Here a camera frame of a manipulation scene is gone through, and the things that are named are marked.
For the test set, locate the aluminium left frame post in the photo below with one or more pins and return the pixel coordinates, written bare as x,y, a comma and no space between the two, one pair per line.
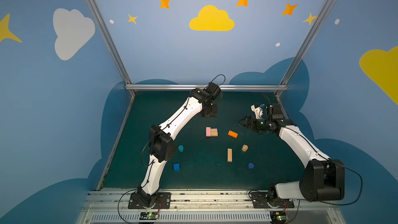
99,20

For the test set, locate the orange wood block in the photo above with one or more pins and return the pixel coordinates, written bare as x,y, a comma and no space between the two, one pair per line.
233,134

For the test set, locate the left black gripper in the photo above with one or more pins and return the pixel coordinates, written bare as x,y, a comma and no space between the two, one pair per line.
210,109

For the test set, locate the pink wood block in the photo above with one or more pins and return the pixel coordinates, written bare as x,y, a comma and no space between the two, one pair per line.
208,132

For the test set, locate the blue wood cube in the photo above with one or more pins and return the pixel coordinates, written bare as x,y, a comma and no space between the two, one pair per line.
176,167

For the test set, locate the aluminium front rail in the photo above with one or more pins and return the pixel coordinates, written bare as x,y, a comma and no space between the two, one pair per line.
195,206

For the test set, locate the right controller board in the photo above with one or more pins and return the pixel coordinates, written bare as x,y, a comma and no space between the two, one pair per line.
278,217

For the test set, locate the aluminium rear frame bar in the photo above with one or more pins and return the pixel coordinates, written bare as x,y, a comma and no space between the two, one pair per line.
164,87

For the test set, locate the left controller board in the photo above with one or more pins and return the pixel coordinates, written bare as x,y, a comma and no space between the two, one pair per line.
149,216

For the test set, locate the natural wood cylinder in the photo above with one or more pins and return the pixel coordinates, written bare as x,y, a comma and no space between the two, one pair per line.
244,148

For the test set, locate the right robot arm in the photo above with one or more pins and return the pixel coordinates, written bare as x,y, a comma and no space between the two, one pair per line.
323,178

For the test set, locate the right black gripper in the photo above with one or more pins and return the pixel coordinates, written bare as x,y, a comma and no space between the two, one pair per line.
252,123

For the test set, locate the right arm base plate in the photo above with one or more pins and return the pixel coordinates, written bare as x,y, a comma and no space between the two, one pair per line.
261,200

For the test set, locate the aluminium frame post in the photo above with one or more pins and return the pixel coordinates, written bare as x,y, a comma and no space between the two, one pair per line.
310,36
99,20

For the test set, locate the aluminium right frame post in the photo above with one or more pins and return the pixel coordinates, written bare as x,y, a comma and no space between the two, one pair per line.
310,36

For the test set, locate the controller board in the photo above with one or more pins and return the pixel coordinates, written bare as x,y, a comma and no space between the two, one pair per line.
278,217
149,216

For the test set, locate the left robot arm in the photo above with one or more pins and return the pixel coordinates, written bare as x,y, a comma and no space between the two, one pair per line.
162,137

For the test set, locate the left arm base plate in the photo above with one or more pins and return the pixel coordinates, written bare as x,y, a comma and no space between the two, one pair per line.
158,200

